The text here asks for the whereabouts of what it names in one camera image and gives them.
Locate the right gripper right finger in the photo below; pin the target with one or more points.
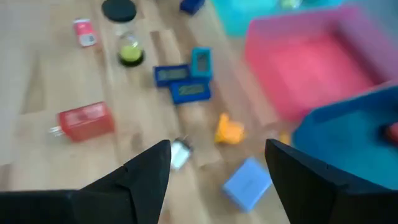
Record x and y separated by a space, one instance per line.
304 193

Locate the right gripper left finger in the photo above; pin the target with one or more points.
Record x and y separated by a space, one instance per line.
140 193

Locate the white cube charger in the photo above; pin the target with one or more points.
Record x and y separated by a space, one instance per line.
181 154

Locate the light blue cube charger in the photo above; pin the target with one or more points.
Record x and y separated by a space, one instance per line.
247 185

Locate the orange capped hourglass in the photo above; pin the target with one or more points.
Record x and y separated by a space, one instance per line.
230 132

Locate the black capped red sand hourglass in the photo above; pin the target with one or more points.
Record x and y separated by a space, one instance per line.
392 132

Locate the dark blue digital timer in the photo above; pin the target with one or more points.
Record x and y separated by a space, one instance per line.
191 4
171 74
190 91

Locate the teal digital timer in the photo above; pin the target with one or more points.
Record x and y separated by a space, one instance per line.
201 62

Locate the teal plastic bin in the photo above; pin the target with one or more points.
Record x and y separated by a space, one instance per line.
342 140

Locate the red long charger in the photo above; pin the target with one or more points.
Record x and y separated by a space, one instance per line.
85 121

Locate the pink plastic bin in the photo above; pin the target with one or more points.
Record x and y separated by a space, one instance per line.
311 62

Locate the pink charger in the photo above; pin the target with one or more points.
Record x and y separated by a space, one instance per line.
84 31

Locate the black capped yellow sand hourglass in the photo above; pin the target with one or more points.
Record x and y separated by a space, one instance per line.
119 9

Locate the green plastic bin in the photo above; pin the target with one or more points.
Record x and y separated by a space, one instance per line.
242 15

